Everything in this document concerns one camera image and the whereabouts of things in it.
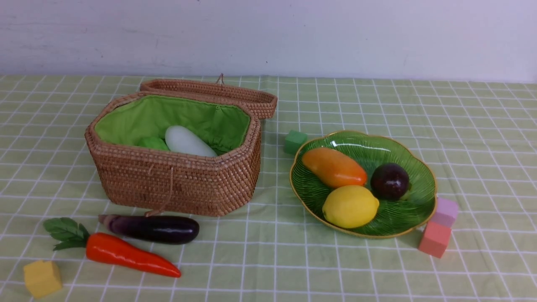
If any orange toy mango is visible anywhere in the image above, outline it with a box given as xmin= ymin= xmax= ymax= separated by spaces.
xmin=302 ymin=147 xmax=368 ymax=189

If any white toy radish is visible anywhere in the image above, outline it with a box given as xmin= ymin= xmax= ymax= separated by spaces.
xmin=165 ymin=125 xmax=217 ymax=157

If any yellow toy lemon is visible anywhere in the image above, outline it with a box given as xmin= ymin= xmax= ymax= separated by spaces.
xmin=322 ymin=185 xmax=380 ymax=228

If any green toy cucumber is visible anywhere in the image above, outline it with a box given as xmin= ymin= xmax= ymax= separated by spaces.
xmin=137 ymin=136 xmax=169 ymax=151

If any dark purple passion fruit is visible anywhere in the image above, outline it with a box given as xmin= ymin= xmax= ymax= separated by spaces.
xmin=370 ymin=163 xmax=411 ymax=200

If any orange toy carrot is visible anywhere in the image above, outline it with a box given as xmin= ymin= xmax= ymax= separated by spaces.
xmin=43 ymin=217 xmax=182 ymax=279

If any green foam cube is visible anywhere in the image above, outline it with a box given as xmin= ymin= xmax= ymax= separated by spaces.
xmin=283 ymin=130 xmax=308 ymax=155

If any woven wicker basket lid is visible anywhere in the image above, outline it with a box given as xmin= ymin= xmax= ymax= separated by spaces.
xmin=140 ymin=74 xmax=278 ymax=119

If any woven wicker basket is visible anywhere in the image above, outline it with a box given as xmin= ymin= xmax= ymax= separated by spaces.
xmin=84 ymin=91 xmax=261 ymax=216

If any purple toy eggplant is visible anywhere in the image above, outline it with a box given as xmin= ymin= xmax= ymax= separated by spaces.
xmin=98 ymin=214 xmax=200 ymax=245

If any pink foam cube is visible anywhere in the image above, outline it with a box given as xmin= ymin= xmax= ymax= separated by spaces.
xmin=431 ymin=198 xmax=459 ymax=228

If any salmon foam cube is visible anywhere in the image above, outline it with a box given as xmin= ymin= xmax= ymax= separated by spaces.
xmin=418 ymin=220 xmax=451 ymax=258

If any green checkered tablecloth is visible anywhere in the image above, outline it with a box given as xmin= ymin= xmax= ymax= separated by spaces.
xmin=0 ymin=75 xmax=537 ymax=302

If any yellow foam cube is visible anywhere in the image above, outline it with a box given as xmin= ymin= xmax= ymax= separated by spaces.
xmin=23 ymin=260 xmax=63 ymax=299

